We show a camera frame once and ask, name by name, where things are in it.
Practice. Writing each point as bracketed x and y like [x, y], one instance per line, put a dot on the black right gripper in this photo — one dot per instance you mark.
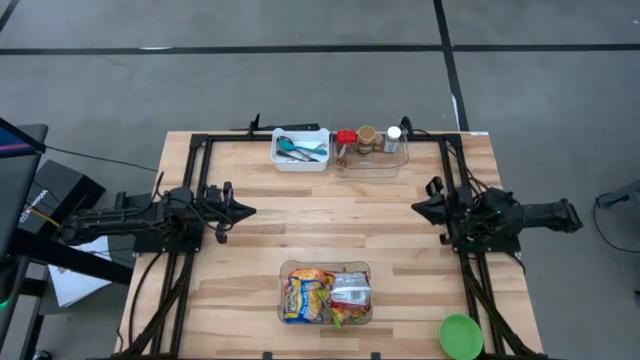
[452, 210]

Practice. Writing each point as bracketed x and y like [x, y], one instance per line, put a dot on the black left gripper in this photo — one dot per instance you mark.
[220, 210]

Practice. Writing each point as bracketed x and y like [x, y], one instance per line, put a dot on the white-lid spice jar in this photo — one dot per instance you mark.
[393, 137]

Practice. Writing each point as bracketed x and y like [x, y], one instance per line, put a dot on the tan-lid spice jar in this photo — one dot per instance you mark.
[366, 136]

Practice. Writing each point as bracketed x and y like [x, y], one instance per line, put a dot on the blue soy sauce ramen pack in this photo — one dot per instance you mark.
[302, 300]

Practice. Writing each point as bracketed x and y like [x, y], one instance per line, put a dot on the red-lid spice container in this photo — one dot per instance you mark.
[346, 137]

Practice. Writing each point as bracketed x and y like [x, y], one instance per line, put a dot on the clear plastic bin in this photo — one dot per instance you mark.
[372, 165]
[285, 317]

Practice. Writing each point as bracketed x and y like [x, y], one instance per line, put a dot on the red white-backed ramen pack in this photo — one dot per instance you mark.
[351, 292]

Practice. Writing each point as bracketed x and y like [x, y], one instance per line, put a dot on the pink green-edged ramen pack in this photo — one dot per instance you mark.
[332, 315]

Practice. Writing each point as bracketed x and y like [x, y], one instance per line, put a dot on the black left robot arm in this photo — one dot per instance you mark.
[130, 220]

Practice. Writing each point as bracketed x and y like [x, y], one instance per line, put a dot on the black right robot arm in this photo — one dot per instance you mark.
[525, 217]

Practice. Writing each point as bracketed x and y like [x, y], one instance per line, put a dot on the white plastic bin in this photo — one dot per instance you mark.
[300, 165]

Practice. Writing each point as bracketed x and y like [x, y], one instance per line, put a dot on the green plastic bowl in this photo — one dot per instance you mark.
[460, 336]

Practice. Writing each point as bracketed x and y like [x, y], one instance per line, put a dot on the white paper sheet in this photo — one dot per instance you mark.
[75, 285]

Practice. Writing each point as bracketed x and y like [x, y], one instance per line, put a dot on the black equipment case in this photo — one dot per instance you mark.
[55, 192]

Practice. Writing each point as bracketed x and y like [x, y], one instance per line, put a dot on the dark flat monitor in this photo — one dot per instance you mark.
[17, 175]

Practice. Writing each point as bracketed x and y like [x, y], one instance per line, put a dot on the black metal table frame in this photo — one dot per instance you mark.
[230, 137]

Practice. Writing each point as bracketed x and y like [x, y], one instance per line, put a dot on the black mounting bracket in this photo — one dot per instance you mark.
[290, 127]

